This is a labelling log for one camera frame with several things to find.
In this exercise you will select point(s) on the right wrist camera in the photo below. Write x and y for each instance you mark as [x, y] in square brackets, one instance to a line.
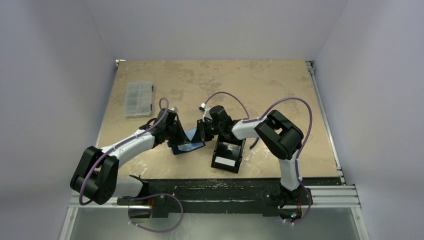
[205, 110]

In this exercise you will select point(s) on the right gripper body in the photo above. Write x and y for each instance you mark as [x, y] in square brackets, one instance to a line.
[202, 129]

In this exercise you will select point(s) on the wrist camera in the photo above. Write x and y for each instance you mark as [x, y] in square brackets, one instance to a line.
[174, 109]
[205, 110]

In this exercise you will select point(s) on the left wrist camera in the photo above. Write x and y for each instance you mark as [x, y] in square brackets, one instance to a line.
[174, 109]

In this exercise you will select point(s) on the black plastic tray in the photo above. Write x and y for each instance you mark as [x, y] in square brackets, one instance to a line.
[230, 150]

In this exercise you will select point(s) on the clear plastic organizer box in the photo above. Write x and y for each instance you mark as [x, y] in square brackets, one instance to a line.
[138, 99]

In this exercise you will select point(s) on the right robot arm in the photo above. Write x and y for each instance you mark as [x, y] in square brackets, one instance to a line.
[282, 138]

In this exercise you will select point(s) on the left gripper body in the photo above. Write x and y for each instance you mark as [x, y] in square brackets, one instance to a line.
[168, 130]

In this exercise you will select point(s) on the blue card holder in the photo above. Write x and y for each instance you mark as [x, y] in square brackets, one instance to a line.
[188, 146]

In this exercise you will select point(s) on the blue handled pliers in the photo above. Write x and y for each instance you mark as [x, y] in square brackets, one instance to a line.
[254, 143]

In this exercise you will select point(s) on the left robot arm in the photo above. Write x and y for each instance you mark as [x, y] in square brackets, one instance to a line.
[96, 175]

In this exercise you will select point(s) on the white card in tray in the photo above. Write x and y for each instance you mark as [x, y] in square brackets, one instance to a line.
[225, 161]

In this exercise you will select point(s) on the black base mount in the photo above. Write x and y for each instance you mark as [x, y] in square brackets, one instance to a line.
[262, 196]

